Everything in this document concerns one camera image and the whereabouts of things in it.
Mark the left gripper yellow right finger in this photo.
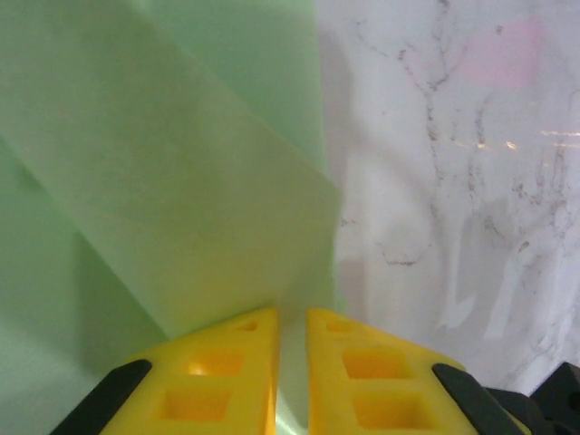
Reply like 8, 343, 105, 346
306, 307, 530, 435

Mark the green paper sheet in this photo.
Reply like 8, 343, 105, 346
0, 0, 346, 435

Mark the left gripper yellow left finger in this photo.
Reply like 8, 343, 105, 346
49, 306, 281, 435

